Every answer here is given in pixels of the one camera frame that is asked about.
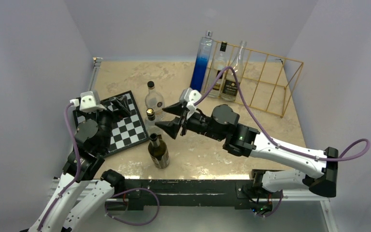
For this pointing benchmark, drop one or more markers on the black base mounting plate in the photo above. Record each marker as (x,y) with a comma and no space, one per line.
(237,193)

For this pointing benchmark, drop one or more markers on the clear square bottle gold label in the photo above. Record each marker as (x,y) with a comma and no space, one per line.
(150,121)

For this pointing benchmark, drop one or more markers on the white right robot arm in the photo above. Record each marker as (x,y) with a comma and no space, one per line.
(310,169)

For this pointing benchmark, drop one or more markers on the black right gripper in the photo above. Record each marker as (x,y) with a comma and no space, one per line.
(172,127)

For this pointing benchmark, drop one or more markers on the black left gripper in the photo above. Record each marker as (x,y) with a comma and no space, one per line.
(118,114)

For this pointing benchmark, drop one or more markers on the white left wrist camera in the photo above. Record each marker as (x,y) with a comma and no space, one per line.
(89,102)

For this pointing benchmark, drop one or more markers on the gold wire wine rack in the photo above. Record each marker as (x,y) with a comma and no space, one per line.
(268,81)

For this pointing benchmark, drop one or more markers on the clear square bottle black label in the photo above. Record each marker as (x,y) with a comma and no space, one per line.
(218,64)

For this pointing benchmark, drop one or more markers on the tall blue glass bottle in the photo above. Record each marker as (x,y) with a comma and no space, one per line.
(201,62)

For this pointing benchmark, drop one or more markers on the dark green wine bottle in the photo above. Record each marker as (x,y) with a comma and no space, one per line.
(158,151)

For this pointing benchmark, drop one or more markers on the round clear flask bottle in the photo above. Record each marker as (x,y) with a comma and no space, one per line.
(154,99)

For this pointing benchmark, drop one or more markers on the clear Louis Casbao champagne bottle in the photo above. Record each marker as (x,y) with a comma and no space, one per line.
(230,90)

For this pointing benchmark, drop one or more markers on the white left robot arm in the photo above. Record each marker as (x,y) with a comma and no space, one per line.
(62,213)

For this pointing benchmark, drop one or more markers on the black white chessboard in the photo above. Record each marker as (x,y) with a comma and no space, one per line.
(128,128)

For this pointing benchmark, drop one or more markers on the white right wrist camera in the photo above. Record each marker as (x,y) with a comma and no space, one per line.
(190,97)

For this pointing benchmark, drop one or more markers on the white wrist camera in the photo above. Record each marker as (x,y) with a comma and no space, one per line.
(190,97)
(89,102)

